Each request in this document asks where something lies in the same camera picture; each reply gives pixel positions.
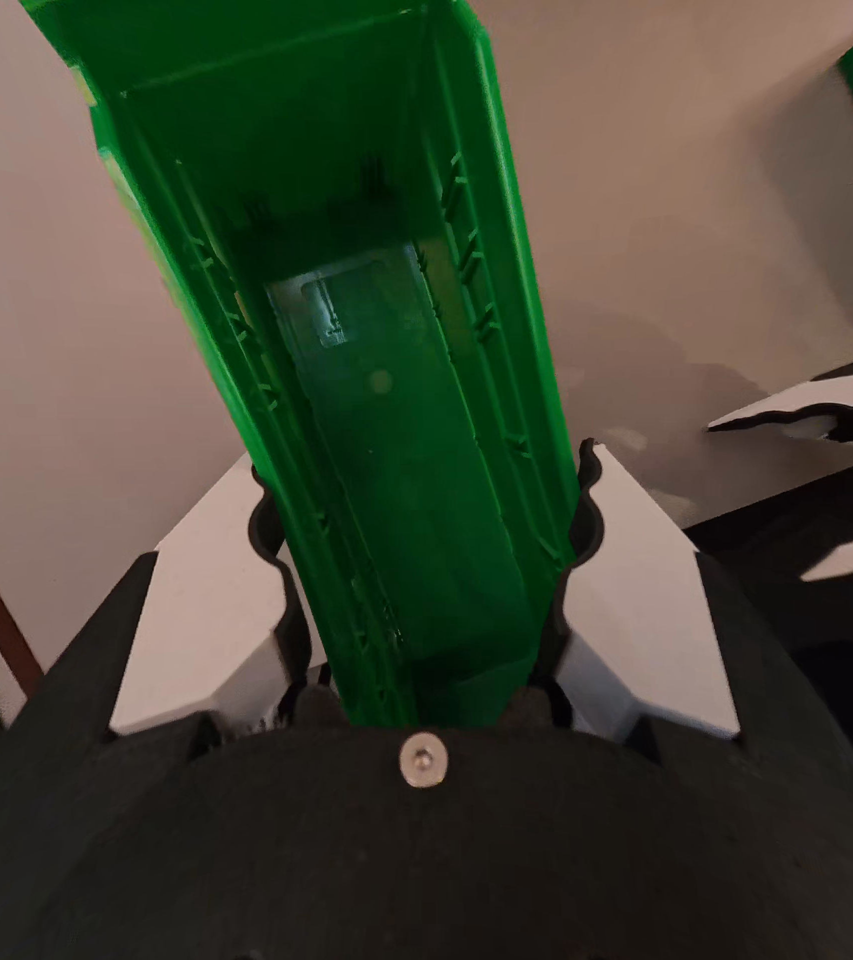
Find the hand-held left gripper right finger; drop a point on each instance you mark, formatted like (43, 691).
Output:
(651, 637)

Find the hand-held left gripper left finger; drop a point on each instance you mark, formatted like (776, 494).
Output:
(194, 637)

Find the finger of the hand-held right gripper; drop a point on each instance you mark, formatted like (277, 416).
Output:
(831, 391)
(805, 426)

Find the green plastic bin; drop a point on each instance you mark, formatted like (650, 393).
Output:
(396, 450)

